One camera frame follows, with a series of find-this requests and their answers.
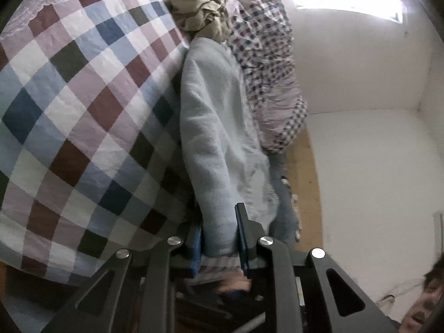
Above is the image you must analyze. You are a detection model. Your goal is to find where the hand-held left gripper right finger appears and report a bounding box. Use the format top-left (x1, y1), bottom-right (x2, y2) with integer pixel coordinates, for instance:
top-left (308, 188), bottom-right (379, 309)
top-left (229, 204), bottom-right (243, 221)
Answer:
top-left (234, 202), bottom-right (399, 333)

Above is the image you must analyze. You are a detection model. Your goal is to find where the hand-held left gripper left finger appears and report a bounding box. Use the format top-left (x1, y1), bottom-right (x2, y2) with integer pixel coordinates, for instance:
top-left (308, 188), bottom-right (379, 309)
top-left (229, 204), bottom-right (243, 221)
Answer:
top-left (42, 224), bottom-right (205, 333)

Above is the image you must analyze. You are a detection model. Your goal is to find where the pale sweatshirt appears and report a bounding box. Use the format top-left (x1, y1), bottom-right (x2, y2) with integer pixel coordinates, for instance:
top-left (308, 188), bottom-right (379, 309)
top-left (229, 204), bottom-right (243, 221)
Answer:
top-left (178, 36), bottom-right (281, 268)

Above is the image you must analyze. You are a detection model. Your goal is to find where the person's right hand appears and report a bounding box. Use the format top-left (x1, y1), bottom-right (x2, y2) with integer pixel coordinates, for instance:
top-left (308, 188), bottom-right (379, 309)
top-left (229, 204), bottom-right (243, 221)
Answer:
top-left (218, 276), bottom-right (252, 294)

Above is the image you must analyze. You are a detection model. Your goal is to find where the wooden headboard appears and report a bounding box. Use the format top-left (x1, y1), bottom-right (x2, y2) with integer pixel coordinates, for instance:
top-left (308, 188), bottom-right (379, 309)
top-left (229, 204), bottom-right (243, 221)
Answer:
top-left (284, 125), bottom-right (325, 250)

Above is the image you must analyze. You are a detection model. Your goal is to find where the purple dotted checked pillow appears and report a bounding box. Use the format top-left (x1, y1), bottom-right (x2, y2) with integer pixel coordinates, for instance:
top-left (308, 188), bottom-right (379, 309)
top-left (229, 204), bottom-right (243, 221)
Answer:
top-left (258, 95), bottom-right (310, 155)

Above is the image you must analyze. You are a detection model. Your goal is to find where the large checked bed sheet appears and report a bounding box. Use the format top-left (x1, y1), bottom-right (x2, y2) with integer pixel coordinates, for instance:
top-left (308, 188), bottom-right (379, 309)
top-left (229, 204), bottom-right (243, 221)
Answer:
top-left (0, 0), bottom-right (205, 285)

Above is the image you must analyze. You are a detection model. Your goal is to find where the small checked duvet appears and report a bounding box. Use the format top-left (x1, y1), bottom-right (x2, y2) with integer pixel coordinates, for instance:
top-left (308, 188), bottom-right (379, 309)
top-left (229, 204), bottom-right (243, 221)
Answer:
top-left (205, 0), bottom-right (302, 112)

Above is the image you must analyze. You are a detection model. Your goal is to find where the person's face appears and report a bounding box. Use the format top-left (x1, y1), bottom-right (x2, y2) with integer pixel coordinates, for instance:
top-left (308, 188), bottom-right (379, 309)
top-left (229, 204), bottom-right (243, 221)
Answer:
top-left (400, 253), bottom-right (444, 333)

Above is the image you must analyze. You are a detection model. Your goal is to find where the khaki garment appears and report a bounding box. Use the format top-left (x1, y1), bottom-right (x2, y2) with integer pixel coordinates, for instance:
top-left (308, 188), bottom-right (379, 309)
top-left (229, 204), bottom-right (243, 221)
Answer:
top-left (167, 0), bottom-right (234, 44)

